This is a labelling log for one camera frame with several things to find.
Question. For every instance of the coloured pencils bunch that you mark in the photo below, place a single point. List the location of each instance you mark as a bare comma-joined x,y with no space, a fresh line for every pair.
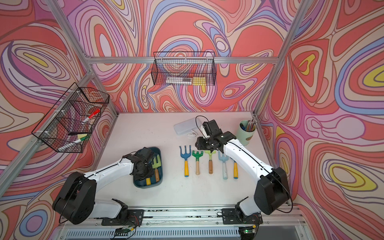
251,125

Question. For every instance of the white clip by case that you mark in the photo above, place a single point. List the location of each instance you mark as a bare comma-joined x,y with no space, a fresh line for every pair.
192,134

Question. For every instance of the green pencil cup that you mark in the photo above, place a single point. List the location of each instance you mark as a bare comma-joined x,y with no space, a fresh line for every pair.
243,136

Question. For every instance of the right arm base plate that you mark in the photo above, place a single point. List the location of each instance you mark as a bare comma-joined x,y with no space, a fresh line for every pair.
235,216

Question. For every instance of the blue rake yellow handle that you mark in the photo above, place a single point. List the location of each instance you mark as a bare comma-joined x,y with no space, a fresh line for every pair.
185,155
236,174

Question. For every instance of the black wire basket wall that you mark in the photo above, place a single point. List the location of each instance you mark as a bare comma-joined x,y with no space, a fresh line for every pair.
179,67
63,123

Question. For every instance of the lime rake wooden handle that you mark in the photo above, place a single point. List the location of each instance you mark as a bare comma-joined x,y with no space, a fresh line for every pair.
210,154

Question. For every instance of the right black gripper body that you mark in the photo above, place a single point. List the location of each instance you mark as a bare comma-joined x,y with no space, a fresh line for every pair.
205,143

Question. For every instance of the teal storage box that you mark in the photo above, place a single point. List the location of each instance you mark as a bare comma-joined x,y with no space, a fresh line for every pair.
142,184

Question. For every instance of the red marker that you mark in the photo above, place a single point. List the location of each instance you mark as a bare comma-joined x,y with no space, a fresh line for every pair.
94,114

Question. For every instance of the black wire basket left wall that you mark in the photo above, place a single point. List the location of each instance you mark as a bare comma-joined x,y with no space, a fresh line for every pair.
63,123

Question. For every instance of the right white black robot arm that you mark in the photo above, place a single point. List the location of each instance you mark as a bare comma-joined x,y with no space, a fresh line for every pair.
272,187

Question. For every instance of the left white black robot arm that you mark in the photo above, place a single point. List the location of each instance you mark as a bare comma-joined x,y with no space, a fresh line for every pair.
76,200

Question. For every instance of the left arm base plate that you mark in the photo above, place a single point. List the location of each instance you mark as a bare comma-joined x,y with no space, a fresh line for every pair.
125,216

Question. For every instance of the green rake wooden handle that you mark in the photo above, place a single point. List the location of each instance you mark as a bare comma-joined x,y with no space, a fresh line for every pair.
197,155

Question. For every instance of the black wire basket back wall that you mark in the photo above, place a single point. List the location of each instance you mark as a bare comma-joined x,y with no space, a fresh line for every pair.
179,67

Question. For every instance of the white pencil case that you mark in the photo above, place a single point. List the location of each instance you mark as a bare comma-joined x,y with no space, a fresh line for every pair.
188,126

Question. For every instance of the yellow eraser in basket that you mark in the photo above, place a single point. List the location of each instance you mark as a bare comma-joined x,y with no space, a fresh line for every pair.
199,81

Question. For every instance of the green white marker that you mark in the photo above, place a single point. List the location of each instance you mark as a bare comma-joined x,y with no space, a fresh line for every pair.
72,144

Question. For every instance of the light blue rake pale handle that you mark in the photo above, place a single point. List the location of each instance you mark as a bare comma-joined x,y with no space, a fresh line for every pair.
224,158

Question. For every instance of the wooden handled tool in box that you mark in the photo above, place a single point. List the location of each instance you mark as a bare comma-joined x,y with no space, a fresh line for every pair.
156,164

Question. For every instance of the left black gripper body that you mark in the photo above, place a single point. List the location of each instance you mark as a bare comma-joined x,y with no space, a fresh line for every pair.
146,172

